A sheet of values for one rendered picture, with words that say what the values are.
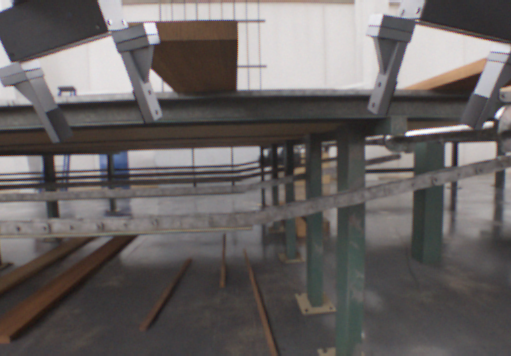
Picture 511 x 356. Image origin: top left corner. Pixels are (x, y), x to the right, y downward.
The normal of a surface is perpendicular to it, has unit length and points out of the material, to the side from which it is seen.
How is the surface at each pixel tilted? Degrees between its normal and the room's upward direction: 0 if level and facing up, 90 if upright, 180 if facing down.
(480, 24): 113
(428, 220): 90
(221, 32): 90
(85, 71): 90
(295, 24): 88
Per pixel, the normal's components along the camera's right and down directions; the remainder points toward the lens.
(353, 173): 0.07, 0.08
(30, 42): -0.07, 0.48
